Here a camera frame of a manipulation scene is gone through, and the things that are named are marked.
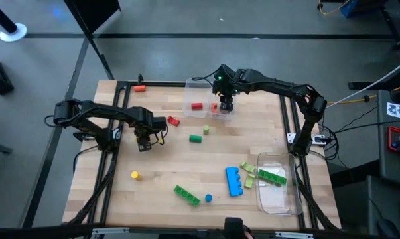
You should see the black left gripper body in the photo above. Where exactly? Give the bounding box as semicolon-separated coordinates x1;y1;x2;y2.
135;116;168;142

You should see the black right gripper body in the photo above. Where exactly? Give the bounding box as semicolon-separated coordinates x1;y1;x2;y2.
212;79;237;98

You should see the light green arch block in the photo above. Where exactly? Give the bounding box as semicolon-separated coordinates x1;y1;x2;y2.
239;161;257;173
243;173;256;189

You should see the green long studded brick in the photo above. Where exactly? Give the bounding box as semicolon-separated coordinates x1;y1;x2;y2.
172;184;202;208
257;168;288;187

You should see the blue long studded brick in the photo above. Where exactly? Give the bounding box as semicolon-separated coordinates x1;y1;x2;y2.
224;166;245;197

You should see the large clear plastic container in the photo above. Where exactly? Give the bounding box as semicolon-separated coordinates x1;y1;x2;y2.
255;151;304;216

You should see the black divider panel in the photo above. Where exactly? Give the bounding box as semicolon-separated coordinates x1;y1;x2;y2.
62;0;121;80

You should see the blue box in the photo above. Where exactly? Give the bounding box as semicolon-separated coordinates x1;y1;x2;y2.
338;0;360;18

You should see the grey cabinet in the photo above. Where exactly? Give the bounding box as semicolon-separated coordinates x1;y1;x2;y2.
375;89;400;180

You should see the red and black device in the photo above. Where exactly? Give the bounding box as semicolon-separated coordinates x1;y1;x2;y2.
387;125;400;157

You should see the white printed paper label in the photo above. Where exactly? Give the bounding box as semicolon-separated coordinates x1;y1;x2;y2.
386;102;400;121

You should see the dark low cabinet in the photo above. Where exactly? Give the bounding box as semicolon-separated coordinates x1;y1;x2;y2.
328;159;400;239

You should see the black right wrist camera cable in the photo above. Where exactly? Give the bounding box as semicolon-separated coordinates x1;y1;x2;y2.
191;68;224;84

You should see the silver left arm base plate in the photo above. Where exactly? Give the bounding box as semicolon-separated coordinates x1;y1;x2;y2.
72;127;125;143

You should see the black aluminium table frame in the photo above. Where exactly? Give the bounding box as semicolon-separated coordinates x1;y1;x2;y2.
62;73;342;232

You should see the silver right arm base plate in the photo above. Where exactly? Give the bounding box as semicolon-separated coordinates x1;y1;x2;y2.
287;132;330;146

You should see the silver frame bracket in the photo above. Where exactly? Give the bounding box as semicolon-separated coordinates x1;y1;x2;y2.
275;231;315;239
92;227;131;237

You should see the black cable bundle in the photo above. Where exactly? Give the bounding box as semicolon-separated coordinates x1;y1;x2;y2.
317;106;389;163

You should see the yellow floor cable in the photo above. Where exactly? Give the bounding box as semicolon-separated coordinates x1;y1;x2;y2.
325;82;400;106

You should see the black frame crossbar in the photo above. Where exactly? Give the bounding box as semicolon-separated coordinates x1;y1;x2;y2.
0;224;400;239

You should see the orange floor cable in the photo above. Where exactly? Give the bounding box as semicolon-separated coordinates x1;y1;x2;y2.
317;0;352;17

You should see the white cable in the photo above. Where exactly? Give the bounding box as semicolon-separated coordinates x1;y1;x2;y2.
325;56;400;109

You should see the black desk leg frame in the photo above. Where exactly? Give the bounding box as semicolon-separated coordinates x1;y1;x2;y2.
348;0;400;91

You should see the black post white base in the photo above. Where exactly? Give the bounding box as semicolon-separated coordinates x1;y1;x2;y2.
0;0;28;43

